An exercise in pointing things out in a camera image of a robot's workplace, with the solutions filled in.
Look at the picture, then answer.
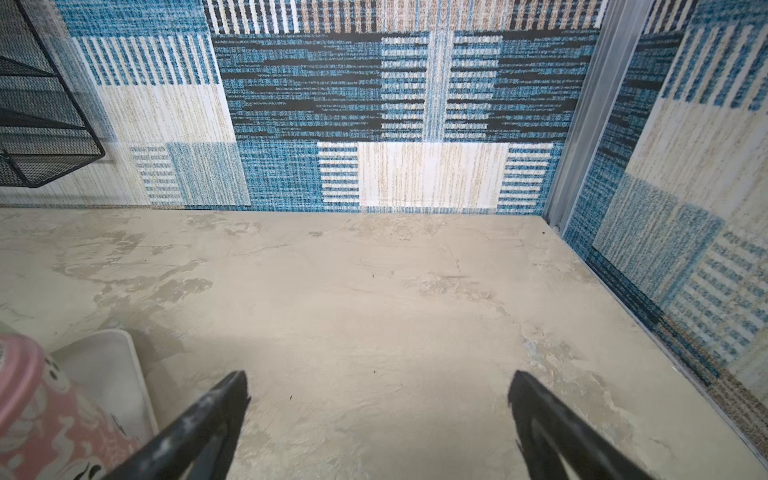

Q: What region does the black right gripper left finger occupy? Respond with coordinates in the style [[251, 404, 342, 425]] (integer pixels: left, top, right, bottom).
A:
[[106, 370, 250, 479]]

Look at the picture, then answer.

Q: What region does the pink cartoon mug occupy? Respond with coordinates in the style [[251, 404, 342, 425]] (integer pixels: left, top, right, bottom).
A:
[[1, 334, 140, 479]]

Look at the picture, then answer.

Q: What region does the black wire mesh shelf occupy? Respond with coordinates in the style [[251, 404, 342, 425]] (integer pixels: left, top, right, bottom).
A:
[[1, 1, 106, 189]]

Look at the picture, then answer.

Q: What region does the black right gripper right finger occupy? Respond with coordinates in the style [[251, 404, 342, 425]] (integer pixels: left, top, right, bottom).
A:
[[507, 370, 650, 479]]

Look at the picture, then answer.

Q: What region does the white plastic tray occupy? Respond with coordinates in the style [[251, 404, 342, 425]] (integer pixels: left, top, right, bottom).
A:
[[52, 329, 159, 445]]

